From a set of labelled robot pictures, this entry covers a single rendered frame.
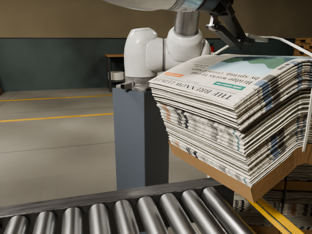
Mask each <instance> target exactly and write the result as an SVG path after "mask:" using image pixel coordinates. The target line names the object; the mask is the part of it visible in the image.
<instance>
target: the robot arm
mask: <svg viewBox="0 0 312 234"><path fill-rule="evenodd" d="M103 1H105V2H108V3H111V4H114V5H117V6H120V7H125V8H130V9H136V10H143V11H154V10H159V9H164V10H167V11H175V22H174V27H173V28H172V29H171V30H170V31H169V33H168V36H167V38H166V39H163V38H159V37H158V36H157V32H156V31H154V30H153V29H151V28H148V27H147V28H137V29H132V30H131V31H130V33H129V35H128V37H127V40H126V43H125V48H124V69H125V83H122V84H117V85H116V88H118V89H124V90H133V91H140V92H147V91H150V90H152V89H151V87H150V83H149V81H150V80H152V79H153V78H155V77H157V73H159V72H166V71H167V70H169V69H171V68H173V67H175V66H177V65H180V64H182V63H184V62H186V61H188V60H191V59H193V58H196V57H199V56H203V55H211V48H210V45H209V43H208V42H207V41H206V40H205V39H203V38H202V33H201V31H200V30H199V29H198V21H199V15H200V12H205V13H209V14H210V15H211V19H210V23H209V24H207V25H206V29H207V30H210V31H213V32H214V33H215V34H217V35H218V36H219V37H220V38H221V39H222V40H223V41H224V42H225V43H226V44H227V45H228V46H229V47H231V48H232V49H236V50H242V49H243V44H244V43H245V44H252V45H253V44H254V43H255V41H256V42H268V41H269V39H266V38H263V37H260V36H257V35H253V34H250V33H244V31H243V29H242V28H241V26H240V24H239V22H238V20H237V18H236V16H235V11H234V9H233V8H232V5H233V3H234V0H103ZM226 11H227V12H226ZM218 16H219V17H220V18H221V19H223V21H224V22H225V24H226V26H227V28H228V29H229V30H228V29H227V28H226V27H224V26H223V25H221V22H220V21H219V20H218Z"/></svg>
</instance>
